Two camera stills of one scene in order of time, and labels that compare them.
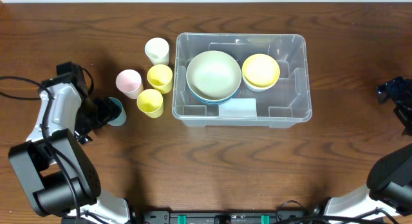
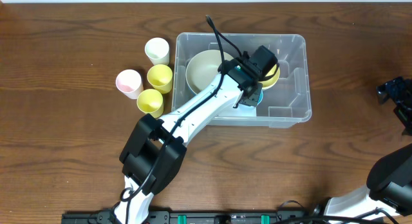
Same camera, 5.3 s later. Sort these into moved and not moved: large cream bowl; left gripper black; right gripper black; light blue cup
Moved: light blue cup; left gripper black
Not moved: right gripper black; large cream bowl
